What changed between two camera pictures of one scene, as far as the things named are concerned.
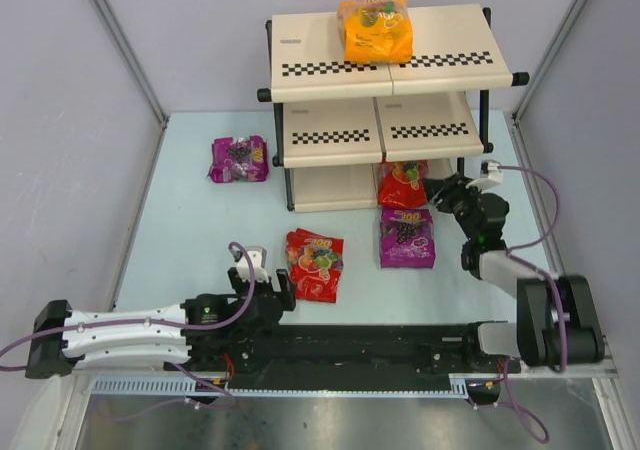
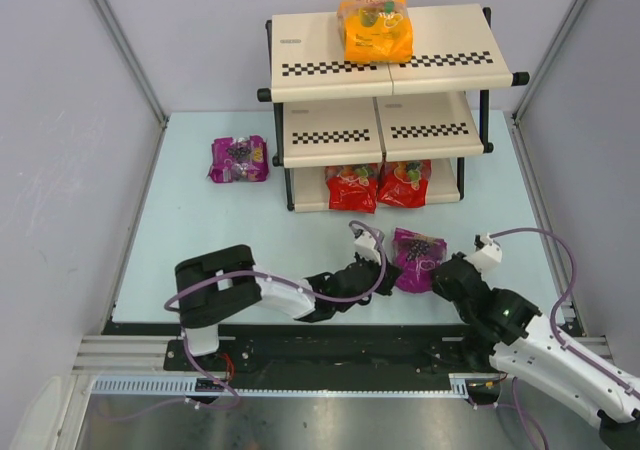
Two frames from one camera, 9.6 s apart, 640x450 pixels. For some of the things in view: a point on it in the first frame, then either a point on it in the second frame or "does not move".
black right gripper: (454, 198) → (451, 277)
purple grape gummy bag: (407, 238) → (416, 255)
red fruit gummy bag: (402, 184) does not move
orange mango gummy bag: (376, 29) does not move
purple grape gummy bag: (239, 159) does not move
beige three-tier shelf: (338, 120) does not move
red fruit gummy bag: (315, 263) → (352, 187)
